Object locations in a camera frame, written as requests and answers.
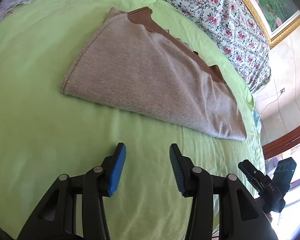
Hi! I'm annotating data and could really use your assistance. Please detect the light blue cloth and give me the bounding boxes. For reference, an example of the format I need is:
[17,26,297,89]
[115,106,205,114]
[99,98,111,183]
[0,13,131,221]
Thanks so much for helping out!
[253,109,262,134]

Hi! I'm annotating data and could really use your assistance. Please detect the beige knit sweater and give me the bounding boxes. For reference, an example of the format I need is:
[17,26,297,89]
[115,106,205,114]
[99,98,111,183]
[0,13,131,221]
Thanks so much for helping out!
[61,7,247,141]

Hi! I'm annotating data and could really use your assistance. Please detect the floral white pink quilt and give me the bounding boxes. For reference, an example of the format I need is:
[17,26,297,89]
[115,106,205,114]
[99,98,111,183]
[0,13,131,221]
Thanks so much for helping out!
[164,0,271,93]

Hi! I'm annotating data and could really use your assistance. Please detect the black cable on floor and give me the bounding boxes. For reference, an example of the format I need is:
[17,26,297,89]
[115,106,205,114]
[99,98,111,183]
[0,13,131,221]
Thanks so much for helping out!
[258,93,283,116]

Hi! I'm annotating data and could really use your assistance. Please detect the framed landscape painting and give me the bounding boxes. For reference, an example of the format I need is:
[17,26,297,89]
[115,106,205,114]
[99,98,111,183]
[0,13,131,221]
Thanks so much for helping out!
[242,0,300,49]

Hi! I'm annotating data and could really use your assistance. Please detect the light green bed sheet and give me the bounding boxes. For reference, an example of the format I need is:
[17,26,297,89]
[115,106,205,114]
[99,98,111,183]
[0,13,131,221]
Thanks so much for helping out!
[0,0,265,239]

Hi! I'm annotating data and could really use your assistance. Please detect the brown wooden bed frame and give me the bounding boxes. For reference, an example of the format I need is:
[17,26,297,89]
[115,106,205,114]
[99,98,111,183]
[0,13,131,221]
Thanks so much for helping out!
[262,126,300,160]

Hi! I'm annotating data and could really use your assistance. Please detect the person's right hand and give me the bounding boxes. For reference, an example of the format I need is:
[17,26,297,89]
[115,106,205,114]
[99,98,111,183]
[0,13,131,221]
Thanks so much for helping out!
[255,196,273,224]

